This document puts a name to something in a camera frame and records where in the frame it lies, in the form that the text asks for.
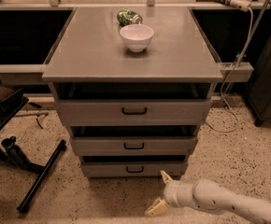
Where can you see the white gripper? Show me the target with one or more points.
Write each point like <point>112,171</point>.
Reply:
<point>171,192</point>

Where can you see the grey bottom drawer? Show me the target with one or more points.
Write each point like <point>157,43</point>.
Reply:
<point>133,169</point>

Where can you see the grey drawer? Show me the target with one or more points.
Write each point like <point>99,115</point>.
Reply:
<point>132,146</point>
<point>132,112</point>
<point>133,169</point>

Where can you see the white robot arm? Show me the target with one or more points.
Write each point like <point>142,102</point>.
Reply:
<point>208,196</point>

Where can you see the grey drawer cabinet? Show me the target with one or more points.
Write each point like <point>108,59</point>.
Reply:
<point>92,63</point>

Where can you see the grey middle drawer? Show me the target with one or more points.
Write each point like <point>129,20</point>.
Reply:
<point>132,146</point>

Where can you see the grey top drawer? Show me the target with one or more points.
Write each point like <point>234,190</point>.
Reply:
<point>132,112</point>

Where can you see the white ceramic bowl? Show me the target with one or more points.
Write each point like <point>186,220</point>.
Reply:
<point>136,37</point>

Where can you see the black table stand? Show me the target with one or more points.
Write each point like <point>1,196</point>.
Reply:
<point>13,154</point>

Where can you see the brown box on table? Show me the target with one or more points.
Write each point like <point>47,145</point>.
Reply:
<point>10,96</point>

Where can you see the grey workbench rail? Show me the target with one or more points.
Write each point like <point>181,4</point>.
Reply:
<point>22,74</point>

